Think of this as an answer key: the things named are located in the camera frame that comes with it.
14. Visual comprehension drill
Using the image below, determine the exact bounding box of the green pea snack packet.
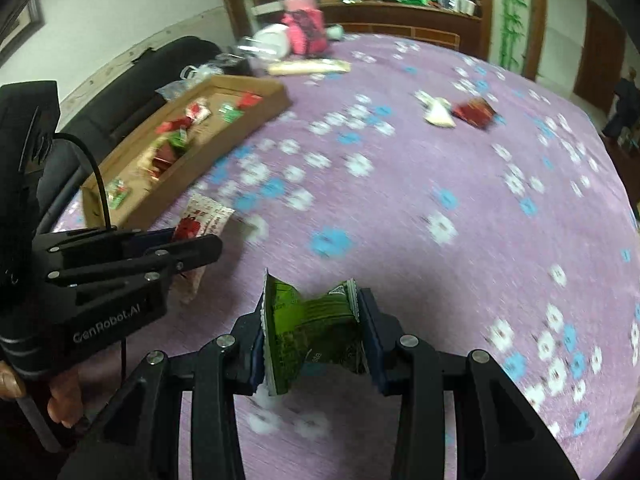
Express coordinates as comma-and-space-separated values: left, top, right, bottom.
259, 269, 369, 397

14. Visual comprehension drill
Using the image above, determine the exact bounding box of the cream tube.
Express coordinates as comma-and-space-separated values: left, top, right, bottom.
266, 58, 353, 77

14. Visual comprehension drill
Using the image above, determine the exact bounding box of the clear plastic bag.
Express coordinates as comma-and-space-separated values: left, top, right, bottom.
156, 61, 222, 102

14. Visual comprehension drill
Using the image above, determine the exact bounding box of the dark framed wall picture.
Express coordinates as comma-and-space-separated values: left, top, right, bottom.
0, 0, 46, 67

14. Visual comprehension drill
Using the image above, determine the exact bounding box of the wooden cabinet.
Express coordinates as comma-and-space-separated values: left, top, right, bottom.
214, 0, 495, 62

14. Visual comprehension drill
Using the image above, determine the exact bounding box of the person's left hand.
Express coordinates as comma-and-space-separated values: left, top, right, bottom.
0, 360, 84, 429

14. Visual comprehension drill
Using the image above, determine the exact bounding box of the purple floral cloth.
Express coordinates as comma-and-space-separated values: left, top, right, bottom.
50, 31, 640, 480

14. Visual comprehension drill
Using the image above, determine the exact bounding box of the pink knitted sleeve jar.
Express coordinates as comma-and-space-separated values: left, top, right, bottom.
280, 0, 329, 58

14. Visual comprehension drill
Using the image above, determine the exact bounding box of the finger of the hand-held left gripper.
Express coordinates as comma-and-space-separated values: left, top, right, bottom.
32, 226, 177, 263
44, 233, 224, 291

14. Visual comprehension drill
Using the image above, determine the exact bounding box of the dark blue cloth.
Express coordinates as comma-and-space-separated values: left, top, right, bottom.
601, 69, 640, 147

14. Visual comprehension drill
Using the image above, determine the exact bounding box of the brown cardboard tray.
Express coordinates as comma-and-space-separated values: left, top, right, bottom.
79, 74, 294, 232

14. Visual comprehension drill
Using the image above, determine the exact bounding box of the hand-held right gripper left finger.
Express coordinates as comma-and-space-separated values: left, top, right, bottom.
60, 312, 266, 480

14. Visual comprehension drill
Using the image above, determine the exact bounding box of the white red printed snack packet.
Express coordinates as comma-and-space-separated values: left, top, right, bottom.
171, 192, 236, 306

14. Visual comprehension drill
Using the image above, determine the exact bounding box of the clear plastic cup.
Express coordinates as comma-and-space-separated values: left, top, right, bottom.
231, 36, 262, 60

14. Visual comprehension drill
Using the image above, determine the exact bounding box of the green bamboo wall decal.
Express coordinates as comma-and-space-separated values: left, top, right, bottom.
496, 0, 530, 72

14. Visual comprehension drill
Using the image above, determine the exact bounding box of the black sofa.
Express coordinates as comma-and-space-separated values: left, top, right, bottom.
36, 35, 224, 235

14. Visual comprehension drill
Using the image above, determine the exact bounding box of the white cup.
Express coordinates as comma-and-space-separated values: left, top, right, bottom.
251, 24, 292, 59

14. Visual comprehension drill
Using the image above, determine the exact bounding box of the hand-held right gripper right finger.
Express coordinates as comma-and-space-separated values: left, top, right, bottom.
356, 287, 587, 480

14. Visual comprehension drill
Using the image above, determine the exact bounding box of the green red small packet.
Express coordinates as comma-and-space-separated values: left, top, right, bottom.
106, 178, 132, 210

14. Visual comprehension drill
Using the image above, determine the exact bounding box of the brown wooden door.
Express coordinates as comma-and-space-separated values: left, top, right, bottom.
571, 0, 627, 114

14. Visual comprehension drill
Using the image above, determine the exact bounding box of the black cable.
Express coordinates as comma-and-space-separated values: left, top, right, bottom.
51, 132, 114, 231

